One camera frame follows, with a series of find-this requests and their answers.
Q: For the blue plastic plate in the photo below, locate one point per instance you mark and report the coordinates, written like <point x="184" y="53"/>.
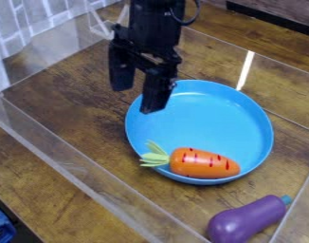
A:
<point x="208" y="116"/>

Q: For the white grid curtain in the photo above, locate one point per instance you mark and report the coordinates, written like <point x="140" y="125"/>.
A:
<point x="25" y="18"/>

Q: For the orange toy carrot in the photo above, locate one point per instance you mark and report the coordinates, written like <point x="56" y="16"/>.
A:
<point x="189" y="162"/>

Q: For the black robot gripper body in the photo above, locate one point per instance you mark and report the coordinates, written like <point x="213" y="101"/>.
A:
<point x="153" y="30"/>

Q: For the blue object at corner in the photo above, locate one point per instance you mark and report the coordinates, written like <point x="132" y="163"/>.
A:
<point x="6" y="229"/>

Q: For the clear acrylic enclosure wall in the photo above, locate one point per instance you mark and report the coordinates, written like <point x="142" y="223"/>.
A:
<point x="69" y="176"/>

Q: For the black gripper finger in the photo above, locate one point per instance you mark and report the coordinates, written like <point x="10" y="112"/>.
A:
<point x="157" y="87"/>
<point x="121" y="69"/>

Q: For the purple toy eggplant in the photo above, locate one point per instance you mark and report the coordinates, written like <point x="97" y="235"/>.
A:
<point x="234" y="225"/>

